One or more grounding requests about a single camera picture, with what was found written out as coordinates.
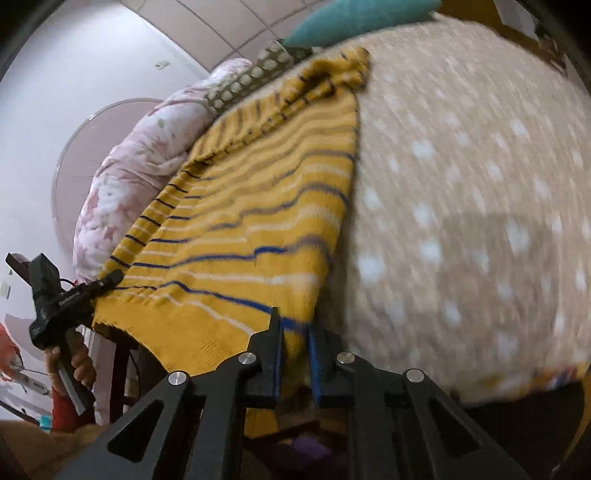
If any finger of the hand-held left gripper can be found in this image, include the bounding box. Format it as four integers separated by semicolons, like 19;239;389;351
90;270;124;297

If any beige dotted quilted bedspread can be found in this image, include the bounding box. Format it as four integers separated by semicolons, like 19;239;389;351
318;13;591;407

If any yellow striped knit sweater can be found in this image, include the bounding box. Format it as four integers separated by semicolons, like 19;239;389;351
91;46;371;439

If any green hedgehog print bolster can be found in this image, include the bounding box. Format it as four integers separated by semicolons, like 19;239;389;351
203;39;312;115

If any person's left hand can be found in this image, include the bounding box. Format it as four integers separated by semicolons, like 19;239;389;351
44;333;98;389

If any purple cloth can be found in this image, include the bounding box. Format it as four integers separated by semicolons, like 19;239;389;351
281;436;338;467

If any teal pillow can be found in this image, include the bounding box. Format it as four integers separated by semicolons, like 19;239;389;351
281;0;443;49

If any dark wooden chair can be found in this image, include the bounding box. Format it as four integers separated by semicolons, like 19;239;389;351
90;323;169;428

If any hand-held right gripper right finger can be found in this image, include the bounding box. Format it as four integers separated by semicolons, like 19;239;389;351
308;325;532;480

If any wooden door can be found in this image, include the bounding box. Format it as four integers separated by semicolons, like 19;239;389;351
436;0;566;75

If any pink panelled wardrobe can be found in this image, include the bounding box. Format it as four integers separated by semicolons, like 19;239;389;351
121;0;326;85

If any person's left forearm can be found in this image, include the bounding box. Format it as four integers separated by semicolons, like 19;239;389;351
50;387;97;433

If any pink floral duvet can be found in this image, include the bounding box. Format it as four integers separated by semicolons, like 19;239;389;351
73;58;254;286

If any pink arched headboard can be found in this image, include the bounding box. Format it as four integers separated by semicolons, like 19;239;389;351
52;97;165;259

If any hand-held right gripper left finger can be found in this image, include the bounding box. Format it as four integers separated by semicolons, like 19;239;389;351
55;307;284;480

